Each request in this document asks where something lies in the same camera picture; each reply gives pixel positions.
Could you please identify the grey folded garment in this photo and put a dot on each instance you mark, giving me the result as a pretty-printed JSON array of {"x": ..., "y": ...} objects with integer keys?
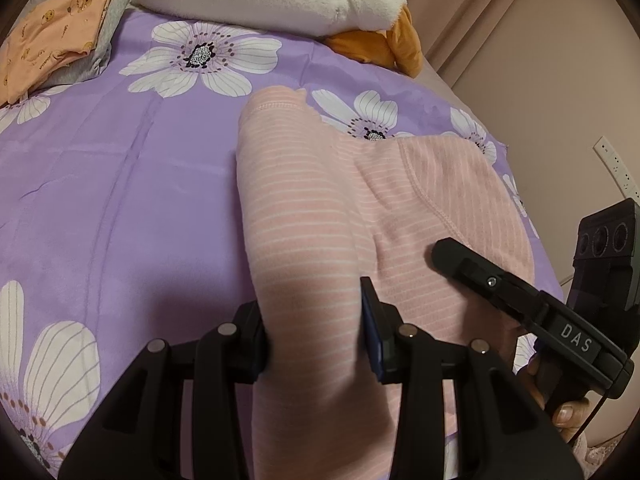
[{"x": 107, "y": 35}]

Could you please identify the white power strip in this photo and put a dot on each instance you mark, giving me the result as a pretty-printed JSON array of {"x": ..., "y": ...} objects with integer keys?
[{"x": 617, "y": 165}]

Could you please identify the purple floral blanket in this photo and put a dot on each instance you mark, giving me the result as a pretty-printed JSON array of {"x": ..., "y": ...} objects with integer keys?
[{"x": 125, "y": 200}]

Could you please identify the beige curtain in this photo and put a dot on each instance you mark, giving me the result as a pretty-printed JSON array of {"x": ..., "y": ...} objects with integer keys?
[{"x": 450, "y": 0}]

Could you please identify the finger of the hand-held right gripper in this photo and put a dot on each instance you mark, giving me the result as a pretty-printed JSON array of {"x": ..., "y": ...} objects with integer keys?
[{"x": 480, "y": 280}]

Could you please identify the pink striped shirt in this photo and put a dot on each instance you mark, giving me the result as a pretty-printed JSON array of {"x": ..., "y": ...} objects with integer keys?
[{"x": 310, "y": 220}]

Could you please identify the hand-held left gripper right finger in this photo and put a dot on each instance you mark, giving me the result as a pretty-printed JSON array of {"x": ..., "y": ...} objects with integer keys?
[{"x": 372, "y": 340}]

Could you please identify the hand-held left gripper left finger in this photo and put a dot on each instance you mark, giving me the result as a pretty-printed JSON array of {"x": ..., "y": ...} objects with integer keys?
[{"x": 252, "y": 345}]

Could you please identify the person's right hand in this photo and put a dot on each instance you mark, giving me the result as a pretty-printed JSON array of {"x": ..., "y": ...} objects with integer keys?
[{"x": 570, "y": 415}]

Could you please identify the orange printed folded garment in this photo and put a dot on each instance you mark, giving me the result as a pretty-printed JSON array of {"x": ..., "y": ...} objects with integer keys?
[{"x": 55, "y": 35}]

